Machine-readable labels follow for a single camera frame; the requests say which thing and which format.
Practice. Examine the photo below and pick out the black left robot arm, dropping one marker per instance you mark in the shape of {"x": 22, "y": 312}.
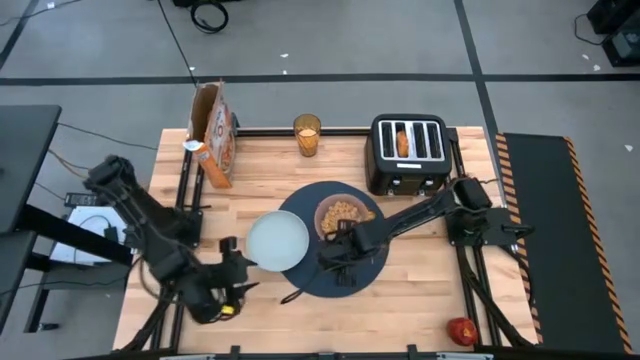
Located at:
{"x": 145, "y": 210}

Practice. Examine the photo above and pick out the pale grey round plate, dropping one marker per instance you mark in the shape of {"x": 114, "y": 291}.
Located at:
{"x": 277, "y": 240}

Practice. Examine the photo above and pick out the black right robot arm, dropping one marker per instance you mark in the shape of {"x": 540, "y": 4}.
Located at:
{"x": 420, "y": 210}

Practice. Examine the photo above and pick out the black four-slot toaster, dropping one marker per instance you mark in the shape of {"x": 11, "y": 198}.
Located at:
{"x": 407, "y": 175}

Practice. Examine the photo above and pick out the cereal rings pile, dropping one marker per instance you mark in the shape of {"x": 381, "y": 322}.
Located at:
{"x": 340, "y": 212}

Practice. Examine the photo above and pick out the orange cereal box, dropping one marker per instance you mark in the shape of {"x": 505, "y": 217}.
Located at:
{"x": 222, "y": 135}

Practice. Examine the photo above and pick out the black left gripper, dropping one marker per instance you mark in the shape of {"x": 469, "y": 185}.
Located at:
{"x": 215, "y": 290}

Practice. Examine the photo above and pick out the toasted bagel half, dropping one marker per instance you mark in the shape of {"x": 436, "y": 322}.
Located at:
{"x": 402, "y": 145}

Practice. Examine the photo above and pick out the black power brick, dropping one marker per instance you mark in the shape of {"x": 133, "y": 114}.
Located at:
{"x": 80, "y": 200}

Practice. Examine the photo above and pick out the amber drinking glass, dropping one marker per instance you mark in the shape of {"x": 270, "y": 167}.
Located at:
{"x": 307, "y": 137}

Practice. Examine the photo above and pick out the brown ceramic bowl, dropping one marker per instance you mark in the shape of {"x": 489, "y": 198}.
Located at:
{"x": 325, "y": 205}

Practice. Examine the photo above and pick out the small black adapter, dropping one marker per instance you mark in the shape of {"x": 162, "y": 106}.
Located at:
{"x": 111, "y": 234}

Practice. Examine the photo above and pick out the black desk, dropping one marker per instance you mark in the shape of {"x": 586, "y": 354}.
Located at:
{"x": 25, "y": 160}

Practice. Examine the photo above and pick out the black equipment case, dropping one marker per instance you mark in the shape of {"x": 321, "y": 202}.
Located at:
{"x": 622, "y": 45}

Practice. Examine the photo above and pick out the white flat box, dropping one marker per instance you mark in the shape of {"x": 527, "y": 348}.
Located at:
{"x": 85, "y": 220}

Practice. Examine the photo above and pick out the black hazard-striped floor mat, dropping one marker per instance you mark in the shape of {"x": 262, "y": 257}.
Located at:
{"x": 555, "y": 240}

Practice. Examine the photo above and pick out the red apple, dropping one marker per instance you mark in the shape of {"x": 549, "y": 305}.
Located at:
{"x": 462, "y": 331}

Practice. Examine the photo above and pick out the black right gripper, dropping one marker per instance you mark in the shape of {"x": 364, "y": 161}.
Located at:
{"x": 357, "y": 242}

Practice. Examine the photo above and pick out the dark blue round placemat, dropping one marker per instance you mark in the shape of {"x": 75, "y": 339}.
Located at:
{"x": 300, "y": 200}

